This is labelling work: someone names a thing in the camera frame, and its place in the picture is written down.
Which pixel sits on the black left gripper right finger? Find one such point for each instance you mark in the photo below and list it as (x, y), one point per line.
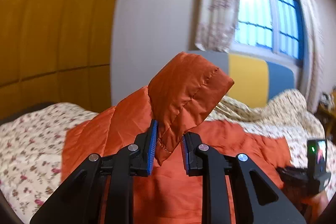
(235, 189)

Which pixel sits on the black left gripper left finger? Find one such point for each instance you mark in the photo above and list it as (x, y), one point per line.
(100, 189)

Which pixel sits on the orange puffer jacket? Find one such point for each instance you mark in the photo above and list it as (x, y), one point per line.
(189, 94)

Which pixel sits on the person's right hand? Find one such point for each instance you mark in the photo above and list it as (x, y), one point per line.
(318, 204)

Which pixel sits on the wooden bedside table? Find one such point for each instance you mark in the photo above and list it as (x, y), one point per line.
(326, 114)

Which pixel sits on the floral bed quilt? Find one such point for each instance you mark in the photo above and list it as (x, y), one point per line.
(40, 149)

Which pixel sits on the right patterned curtain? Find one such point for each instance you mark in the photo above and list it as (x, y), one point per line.
(313, 55)

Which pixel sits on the grey yellow blue headboard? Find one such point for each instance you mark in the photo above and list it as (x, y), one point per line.
(256, 81)

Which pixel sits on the blue framed window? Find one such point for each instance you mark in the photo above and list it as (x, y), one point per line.
(272, 29)

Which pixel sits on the orange wooden wardrobe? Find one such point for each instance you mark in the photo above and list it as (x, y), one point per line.
(55, 51)

